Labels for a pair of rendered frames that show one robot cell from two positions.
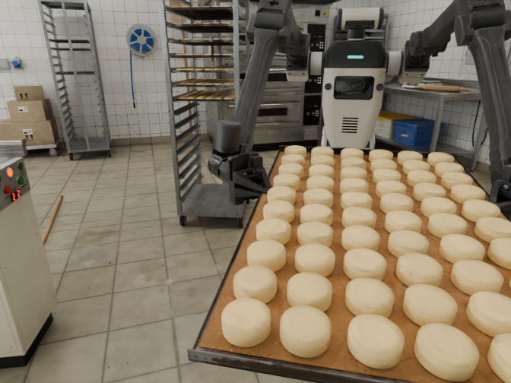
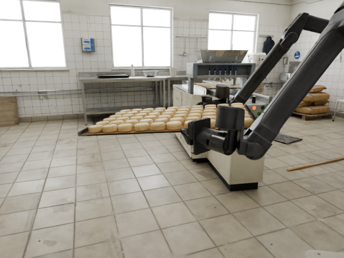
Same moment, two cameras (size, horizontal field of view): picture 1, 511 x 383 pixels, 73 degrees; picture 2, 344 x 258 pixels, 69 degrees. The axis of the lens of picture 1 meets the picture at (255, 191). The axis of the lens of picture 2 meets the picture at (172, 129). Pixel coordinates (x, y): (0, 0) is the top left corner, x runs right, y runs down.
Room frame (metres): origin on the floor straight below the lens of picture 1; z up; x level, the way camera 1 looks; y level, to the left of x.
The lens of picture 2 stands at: (0.45, -1.17, 1.20)
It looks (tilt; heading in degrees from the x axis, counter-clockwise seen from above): 15 degrees down; 88
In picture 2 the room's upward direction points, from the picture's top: straight up
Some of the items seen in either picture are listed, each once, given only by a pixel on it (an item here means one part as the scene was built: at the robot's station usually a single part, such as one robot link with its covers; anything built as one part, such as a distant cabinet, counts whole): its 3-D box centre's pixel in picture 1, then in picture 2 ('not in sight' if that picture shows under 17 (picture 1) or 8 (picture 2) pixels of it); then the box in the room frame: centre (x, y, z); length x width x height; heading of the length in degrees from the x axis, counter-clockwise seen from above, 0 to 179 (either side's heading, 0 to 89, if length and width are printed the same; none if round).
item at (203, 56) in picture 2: not in sight; (220, 56); (1.12, 1.80, 1.25); 0.56 x 0.29 x 0.14; 7
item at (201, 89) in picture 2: not in sight; (191, 86); (0.86, 2.25, 0.88); 1.28 x 0.01 x 0.07; 97
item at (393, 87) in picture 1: (402, 118); not in sight; (4.56, -1.93, 0.49); 1.90 x 0.72 x 0.98; 17
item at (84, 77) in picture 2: not in sight; (162, 88); (0.46, 4.42, 0.61); 3.40 x 0.70 x 1.22; 17
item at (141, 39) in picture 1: (144, 67); not in sight; (5.12, 1.56, 1.10); 0.41 x 0.17 x 1.10; 107
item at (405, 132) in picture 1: (417, 131); not in sight; (4.28, -2.02, 0.36); 0.47 x 0.38 x 0.26; 109
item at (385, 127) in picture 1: (394, 125); not in sight; (4.71, -1.89, 0.36); 0.47 x 0.38 x 0.26; 107
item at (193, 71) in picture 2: not in sight; (219, 78); (1.12, 1.80, 1.01); 0.72 x 0.33 x 0.34; 7
